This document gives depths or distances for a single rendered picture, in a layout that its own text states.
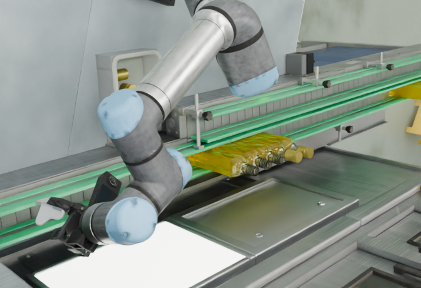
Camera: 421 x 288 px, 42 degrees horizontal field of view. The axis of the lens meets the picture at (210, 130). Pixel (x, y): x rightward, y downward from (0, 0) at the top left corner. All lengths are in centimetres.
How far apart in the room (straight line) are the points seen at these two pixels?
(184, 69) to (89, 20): 67
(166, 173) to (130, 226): 12
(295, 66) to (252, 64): 102
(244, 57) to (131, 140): 38
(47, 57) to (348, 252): 95
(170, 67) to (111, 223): 29
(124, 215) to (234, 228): 67
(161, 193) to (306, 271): 54
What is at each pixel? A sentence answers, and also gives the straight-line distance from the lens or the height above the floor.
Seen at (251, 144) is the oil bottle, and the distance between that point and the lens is 171.
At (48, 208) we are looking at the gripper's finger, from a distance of 116.
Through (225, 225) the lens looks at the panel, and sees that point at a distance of 153.
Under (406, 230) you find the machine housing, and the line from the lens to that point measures 165.
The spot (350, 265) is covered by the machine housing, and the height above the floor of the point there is 147.
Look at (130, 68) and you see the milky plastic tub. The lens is 168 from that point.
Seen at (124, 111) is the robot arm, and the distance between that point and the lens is 87.
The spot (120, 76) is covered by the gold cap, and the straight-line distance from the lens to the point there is 162.
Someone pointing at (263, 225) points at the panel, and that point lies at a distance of 154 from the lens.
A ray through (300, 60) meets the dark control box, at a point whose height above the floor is 83.
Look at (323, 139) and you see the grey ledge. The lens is 229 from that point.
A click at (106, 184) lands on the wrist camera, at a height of 124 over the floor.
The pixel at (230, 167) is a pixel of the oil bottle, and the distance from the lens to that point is 159.
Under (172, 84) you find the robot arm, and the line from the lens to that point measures 96.
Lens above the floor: 213
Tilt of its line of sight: 45 degrees down
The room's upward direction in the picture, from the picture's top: 103 degrees clockwise
